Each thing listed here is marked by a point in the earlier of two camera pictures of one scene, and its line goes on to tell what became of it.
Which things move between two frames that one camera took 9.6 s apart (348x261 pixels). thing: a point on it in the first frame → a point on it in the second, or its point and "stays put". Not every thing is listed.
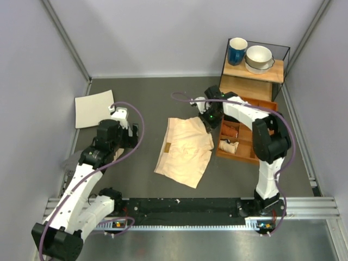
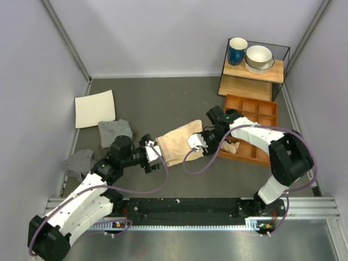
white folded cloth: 89,110 stays put
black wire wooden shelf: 266,85 stays put
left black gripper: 130,141 → 148,167
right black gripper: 212,125 → 211,149
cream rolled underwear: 230,148 stays put
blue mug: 236,50 stays put
